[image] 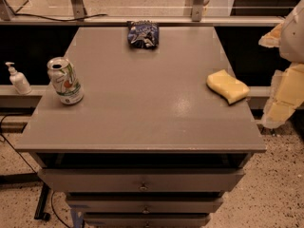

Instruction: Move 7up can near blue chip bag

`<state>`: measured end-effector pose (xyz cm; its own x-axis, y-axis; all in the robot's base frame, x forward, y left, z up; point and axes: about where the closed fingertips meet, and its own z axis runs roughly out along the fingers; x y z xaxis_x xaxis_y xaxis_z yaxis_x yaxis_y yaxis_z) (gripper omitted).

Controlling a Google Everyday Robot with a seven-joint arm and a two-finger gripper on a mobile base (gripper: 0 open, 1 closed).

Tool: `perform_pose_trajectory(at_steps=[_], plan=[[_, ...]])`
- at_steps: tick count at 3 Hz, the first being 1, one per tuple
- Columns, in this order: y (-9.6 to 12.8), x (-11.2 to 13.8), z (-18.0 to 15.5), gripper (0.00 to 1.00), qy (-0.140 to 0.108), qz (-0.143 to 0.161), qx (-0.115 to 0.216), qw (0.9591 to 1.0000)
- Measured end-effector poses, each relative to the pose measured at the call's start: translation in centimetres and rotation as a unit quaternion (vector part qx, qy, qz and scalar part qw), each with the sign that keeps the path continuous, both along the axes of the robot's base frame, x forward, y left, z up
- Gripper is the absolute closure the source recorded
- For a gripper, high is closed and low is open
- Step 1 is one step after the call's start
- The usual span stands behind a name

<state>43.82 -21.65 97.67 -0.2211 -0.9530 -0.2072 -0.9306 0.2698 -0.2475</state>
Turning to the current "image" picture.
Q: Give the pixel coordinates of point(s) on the bottom grey drawer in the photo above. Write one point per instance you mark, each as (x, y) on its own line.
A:
(147, 221)

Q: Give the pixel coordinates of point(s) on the green white 7up can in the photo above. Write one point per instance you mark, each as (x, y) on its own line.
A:
(62, 75)

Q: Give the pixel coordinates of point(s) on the middle grey drawer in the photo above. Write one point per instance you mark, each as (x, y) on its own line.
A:
(145, 204)

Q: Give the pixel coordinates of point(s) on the metal window frame rail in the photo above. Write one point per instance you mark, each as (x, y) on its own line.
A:
(78, 12)

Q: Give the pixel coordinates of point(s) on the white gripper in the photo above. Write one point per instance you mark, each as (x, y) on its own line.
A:
(293, 38)

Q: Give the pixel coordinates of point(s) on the blue chip bag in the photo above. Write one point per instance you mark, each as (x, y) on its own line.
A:
(143, 34)

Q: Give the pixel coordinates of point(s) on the grey drawer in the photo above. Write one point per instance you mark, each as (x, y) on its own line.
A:
(145, 204)
(140, 180)
(147, 221)

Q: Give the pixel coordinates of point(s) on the yellow sponge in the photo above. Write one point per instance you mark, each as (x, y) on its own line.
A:
(227, 86)

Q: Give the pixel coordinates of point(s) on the top grey drawer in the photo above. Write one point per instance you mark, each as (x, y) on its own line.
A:
(140, 180)

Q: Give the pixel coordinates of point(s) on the white pump soap bottle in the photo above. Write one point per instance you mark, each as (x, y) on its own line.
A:
(18, 80)

